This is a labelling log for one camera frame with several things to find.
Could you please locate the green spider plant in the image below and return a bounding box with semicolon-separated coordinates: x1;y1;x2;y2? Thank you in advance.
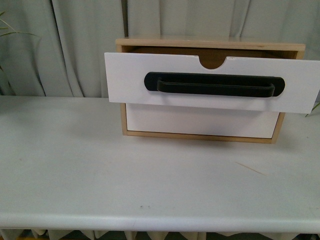
0;10;38;73

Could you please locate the wooden drawer cabinet frame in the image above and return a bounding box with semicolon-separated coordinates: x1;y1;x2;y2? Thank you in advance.
115;36;306;144

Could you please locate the grey curtain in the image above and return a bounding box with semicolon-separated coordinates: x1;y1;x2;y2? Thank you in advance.
0;0;320;97

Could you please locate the black upper drawer handle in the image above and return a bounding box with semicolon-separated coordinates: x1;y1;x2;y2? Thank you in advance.
144;72;286;98

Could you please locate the white drawer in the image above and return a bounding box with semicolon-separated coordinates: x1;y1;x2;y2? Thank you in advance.
104;53;320;114
126;103;279;139

